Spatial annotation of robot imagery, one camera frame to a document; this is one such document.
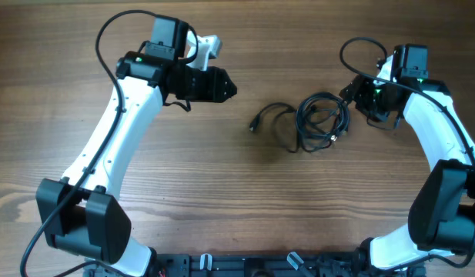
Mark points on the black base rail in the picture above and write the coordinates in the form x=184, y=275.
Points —
x=334, y=264

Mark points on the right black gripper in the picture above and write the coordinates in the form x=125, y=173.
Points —
x=358, y=94

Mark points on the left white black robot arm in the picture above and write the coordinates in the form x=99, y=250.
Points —
x=80, y=212

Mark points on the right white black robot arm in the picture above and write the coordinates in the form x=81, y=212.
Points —
x=441, y=221

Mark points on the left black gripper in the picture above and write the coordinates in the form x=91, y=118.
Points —
x=212, y=85

